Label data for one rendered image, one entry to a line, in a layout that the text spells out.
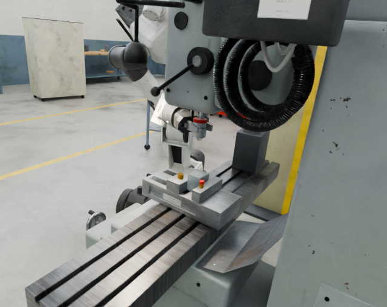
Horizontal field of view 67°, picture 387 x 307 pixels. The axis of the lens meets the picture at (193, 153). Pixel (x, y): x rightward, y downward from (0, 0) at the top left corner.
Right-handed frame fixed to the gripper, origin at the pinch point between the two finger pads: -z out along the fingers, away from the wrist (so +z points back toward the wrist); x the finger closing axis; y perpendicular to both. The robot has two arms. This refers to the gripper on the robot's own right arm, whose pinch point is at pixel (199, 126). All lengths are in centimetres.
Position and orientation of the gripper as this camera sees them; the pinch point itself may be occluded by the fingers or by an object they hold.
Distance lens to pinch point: 97.4
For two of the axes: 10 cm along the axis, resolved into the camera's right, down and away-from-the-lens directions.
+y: -0.9, 9.2, 3.7
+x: 8.1, -1.5, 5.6
